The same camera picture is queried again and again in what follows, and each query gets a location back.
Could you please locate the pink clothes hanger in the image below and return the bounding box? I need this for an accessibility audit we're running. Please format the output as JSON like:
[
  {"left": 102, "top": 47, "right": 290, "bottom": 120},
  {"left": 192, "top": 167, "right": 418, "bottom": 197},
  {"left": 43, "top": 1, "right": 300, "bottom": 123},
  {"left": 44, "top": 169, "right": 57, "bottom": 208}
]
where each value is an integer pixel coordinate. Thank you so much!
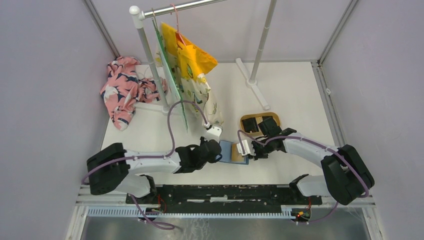
[{"left": 170, "top": 3, "right": 186, "bottom": 46}]

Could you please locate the black VIP card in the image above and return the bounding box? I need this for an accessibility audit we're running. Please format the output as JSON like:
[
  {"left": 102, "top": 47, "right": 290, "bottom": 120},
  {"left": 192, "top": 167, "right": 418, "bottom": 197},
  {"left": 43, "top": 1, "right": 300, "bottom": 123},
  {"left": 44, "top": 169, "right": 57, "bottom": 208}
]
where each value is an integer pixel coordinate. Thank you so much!
[{"left": 241, "top": 117, "right": 259, "bottom": 134}]

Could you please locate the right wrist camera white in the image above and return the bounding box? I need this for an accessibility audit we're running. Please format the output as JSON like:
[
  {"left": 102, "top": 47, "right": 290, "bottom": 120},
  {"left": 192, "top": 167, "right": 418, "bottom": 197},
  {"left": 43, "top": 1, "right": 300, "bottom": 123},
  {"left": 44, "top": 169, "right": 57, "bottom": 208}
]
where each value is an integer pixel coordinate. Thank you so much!
[{"left": 236, "top": 139, "right": 256, "bottom": 157}]

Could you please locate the white metal clothes rack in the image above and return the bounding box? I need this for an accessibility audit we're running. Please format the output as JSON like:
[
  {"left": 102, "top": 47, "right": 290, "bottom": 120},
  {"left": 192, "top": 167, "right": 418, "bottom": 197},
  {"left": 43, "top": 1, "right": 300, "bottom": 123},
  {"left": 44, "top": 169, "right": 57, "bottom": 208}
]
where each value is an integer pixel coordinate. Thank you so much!
[{"left": 129, "top": 0, "right": 278, "bottom": 116}]

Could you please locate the pink patterned garment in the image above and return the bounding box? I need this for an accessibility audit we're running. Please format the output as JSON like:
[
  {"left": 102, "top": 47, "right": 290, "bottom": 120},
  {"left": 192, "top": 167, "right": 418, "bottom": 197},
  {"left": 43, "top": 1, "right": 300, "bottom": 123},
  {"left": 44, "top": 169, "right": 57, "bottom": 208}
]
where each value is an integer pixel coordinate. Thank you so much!
[{"left": 100, "top": 56, "right": 161, "bottom": 131}]

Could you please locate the yellow garment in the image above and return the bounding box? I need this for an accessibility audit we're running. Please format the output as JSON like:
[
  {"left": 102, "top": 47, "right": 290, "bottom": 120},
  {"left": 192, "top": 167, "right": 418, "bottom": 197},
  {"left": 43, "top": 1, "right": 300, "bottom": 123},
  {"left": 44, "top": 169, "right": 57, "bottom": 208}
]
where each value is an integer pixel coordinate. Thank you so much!
[{"left": 160, "top": 22, "right": 218, "bottom": 84}]

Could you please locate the cream printed garment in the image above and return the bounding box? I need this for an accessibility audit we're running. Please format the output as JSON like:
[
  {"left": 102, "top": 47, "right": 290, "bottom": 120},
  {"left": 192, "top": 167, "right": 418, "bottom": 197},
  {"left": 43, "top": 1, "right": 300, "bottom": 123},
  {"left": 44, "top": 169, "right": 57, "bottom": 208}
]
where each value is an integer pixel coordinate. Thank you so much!
[{"left": 180, "top": 73, "right": 224, "bottom": 126}]

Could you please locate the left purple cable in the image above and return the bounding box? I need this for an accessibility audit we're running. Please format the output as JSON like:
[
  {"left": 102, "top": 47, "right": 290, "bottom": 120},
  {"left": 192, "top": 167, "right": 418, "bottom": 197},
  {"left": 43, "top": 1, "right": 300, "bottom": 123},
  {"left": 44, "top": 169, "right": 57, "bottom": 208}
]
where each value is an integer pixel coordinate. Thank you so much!
[{"left": 81, "top": 100, "right": 212, "bottom": 231}]

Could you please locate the gold yellow card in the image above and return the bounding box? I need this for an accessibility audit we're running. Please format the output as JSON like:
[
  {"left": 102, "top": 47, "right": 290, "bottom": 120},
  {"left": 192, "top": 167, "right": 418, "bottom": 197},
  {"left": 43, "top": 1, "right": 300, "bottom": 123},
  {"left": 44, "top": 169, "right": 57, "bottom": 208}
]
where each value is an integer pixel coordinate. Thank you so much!
[{"left": 230, "top": 143, "right": 245, "bottom": 164}]

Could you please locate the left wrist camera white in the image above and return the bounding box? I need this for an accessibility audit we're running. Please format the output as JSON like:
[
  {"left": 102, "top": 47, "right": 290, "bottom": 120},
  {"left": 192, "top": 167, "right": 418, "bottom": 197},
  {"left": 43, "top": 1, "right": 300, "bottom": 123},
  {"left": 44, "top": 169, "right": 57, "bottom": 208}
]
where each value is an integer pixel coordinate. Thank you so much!
[{"left": 203, "top": 125, "right": 223, "bottom": 143}]

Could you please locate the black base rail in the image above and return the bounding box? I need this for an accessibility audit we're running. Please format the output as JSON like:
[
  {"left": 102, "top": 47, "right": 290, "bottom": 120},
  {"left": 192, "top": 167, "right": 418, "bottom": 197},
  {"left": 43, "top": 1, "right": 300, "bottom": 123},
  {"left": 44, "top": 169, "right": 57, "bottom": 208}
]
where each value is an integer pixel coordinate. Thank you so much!
[{"left": 136, "top": 184, "right": 323, "bottom": 214}]

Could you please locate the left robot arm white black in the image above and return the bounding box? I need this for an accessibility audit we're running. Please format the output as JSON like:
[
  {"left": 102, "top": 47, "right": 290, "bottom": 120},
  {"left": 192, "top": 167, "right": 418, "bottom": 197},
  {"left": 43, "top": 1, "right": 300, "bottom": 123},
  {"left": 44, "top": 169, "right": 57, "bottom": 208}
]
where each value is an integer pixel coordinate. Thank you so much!
[{"left": 82, "top": 137, "right": 222, "bottom": 204}]

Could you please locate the mint green printed cloth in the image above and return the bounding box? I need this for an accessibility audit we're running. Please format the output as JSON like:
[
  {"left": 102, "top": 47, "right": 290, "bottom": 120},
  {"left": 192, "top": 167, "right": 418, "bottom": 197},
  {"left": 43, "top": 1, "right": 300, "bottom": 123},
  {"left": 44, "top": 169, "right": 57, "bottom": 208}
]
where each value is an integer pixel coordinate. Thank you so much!
[{"left": 152, "top": 16, "right": 190, "bottom": 133}]

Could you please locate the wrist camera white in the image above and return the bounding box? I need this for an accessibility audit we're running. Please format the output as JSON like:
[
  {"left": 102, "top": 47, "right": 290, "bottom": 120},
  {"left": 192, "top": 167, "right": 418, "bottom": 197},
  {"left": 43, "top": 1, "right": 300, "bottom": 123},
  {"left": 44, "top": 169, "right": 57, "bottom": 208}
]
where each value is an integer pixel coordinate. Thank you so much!
[
  {"left": 203, "top": 125, "right": 223, "bottom": 143},
  {"left": 236, "top": 139, "right": 256, "bottom": 157}
]

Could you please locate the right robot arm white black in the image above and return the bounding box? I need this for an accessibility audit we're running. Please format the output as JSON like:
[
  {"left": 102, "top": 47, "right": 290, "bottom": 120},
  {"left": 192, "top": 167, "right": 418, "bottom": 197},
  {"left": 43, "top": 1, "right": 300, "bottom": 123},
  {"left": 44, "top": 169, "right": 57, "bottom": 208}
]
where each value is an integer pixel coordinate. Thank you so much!
[{"left": 243, "top": 117, "right": 375, "bottom": 206}]

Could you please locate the white slotted cable duct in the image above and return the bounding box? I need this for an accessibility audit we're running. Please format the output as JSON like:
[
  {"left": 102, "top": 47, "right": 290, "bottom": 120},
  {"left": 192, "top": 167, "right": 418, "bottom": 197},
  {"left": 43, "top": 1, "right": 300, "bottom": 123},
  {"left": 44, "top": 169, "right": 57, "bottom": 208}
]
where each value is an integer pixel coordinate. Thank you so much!
[{"left": 86, "top": 206, "right": 297, "bottom": 220}]

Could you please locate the blue leather card holder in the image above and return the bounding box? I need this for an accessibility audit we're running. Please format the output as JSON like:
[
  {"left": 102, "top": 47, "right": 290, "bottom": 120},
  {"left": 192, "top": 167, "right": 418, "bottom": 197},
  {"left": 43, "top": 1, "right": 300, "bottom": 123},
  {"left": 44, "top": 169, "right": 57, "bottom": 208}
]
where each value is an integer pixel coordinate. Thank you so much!
[{"left": 218, "top": 140, "right": 249, "bottom": 165}]

